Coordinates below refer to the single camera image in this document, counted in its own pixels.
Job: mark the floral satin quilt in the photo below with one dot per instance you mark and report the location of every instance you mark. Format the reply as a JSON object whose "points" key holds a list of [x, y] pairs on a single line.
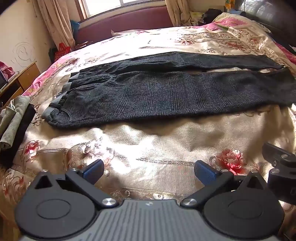
{"points": [[161, 139]]}

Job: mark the pale pillow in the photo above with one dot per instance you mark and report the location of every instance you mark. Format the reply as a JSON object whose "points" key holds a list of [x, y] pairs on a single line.
{"points": [[126, 32]]}

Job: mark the folded black garment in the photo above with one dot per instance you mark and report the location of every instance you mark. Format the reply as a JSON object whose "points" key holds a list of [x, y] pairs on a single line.
{"points": [[20, 132]]}

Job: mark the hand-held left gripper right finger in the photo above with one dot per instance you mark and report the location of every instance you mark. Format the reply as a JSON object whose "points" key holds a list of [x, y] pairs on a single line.
{"points": [[204, 172]]}

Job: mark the dark grey checked pants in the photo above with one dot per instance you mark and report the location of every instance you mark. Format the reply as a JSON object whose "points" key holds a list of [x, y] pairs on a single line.
{"points": [[150, 97]]}

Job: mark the dark leather headboard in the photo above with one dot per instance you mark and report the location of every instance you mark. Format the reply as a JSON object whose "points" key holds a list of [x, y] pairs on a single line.
{"points": [[268, 14]]}

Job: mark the small black bag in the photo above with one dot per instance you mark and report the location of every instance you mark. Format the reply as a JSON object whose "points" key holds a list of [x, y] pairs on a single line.
{"points": [[52, 55]]}

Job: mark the blue bag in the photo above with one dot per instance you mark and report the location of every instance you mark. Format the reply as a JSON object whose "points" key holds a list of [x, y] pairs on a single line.
{"points": [[74, 26]]}

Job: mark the window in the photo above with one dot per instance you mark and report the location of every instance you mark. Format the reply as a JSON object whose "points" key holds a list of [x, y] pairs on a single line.
{"points": [[104, 5]]}

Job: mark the red bag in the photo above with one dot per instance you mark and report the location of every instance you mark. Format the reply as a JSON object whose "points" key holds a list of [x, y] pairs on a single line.
{"points": [[62, 51]]}

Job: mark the pale yellow cloth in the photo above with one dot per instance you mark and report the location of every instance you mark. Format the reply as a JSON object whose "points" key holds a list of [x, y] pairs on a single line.
{"points": [[195, 17]]}

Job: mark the black garment pile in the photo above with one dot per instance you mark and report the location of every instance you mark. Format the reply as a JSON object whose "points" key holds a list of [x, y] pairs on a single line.
{"points": [[212, 15]]}

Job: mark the beige patterned curtain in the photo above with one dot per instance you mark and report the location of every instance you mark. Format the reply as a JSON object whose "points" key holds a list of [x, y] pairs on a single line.
{"points": [[177, 11], [57, 20]]}

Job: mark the pink cloth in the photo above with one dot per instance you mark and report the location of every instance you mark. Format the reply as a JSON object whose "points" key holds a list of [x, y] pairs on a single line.
{"points": [[5, 68]]}

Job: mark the wooden cabinet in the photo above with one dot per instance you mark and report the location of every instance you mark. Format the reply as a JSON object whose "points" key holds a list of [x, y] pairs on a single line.
{"points": [[25, 78]]}

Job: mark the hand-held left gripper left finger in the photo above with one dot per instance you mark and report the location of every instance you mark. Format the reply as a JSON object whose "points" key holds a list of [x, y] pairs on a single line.
{"points": [[94, 171]]}

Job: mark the folded grey-green garment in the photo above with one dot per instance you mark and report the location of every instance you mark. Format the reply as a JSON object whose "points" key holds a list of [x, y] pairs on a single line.
{"points": [[13, 118]]}

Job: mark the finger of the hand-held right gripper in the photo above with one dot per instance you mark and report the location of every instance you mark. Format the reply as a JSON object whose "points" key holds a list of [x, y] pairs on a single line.
{"points": [[281, 155]]}

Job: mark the maroon padded headboard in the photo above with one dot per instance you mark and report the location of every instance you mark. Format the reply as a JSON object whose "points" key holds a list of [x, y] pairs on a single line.
{"points": [[127, 20]]}

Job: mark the black flat screen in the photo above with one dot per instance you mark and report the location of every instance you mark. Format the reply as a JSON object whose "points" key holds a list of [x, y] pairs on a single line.
{"points": [[3, 80]]}

